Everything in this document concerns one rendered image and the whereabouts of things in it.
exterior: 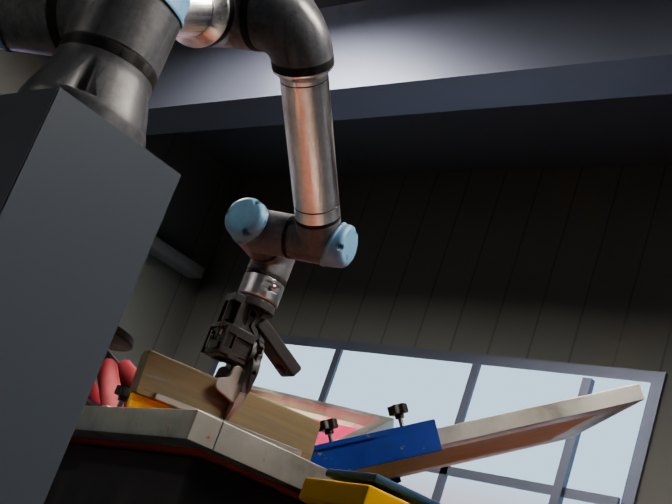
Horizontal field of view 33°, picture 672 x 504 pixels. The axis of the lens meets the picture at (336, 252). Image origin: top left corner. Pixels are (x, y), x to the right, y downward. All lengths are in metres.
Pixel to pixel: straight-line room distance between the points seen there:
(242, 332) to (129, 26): 0.79
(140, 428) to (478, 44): 2.68
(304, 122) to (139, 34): 0.52
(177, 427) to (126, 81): 0.43
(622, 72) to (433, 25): 0.81
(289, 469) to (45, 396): 0.39
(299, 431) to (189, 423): 0.66
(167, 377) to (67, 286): 0.74
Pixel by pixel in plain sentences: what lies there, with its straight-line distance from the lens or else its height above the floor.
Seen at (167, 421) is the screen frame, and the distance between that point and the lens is 1.46.
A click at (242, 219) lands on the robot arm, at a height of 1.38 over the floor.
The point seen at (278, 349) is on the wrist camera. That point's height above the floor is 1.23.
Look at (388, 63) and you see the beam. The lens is 4.20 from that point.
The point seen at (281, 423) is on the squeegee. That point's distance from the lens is 2.03.
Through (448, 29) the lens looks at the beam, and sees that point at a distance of 4.12.
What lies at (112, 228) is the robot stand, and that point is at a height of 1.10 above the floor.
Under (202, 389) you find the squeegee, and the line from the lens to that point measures 1.95.
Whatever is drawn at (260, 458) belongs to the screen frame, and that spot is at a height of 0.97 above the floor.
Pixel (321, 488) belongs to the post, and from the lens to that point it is 1.32.
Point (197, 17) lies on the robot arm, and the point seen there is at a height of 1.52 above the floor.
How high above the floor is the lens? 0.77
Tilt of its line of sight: 19 degrees up
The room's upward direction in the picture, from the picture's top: 20 degrees clockwise
